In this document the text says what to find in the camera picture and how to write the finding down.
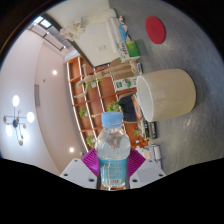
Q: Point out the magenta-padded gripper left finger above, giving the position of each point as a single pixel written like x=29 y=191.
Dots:
x=76 y=171

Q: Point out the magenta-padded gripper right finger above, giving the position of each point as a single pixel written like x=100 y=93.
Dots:
x=148 y=171

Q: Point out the clear blue-capped water bottle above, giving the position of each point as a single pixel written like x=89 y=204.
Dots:
x=112 y=166

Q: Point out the recessed round ceiling light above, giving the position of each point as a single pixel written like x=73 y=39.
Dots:
x=54 y=72
x=71 y=150

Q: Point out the stack of dark books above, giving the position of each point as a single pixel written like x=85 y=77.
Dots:
x=151 y=130

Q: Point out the branched ceiling lamp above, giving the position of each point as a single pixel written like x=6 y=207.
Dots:
x=15 y=123

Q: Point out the orange wooden shelf unit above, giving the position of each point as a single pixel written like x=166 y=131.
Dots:
x=100 y=96

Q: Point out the cream ribbed cup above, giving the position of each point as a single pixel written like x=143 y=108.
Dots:
x=170 y=93

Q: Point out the ceiling air vent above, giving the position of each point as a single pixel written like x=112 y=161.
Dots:
x=37 y=95

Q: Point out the green and white carton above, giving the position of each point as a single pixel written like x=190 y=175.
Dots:
x=126 y=82

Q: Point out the small green box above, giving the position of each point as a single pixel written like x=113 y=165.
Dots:
x=131 y=48

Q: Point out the white partition with dark top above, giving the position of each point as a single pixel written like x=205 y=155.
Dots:
x=96 y=43

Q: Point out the grey curtain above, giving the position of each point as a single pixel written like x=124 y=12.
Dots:
x=58 y=38

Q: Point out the flat round red coaster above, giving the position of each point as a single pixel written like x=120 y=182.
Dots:
x=155 y=30

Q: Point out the stack of white books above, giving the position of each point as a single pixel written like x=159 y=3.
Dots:
x=115 y=28

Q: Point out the window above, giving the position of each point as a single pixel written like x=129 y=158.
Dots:
x=41 y=22

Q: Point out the white wall switch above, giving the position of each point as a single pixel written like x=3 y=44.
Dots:
x=102 y=47

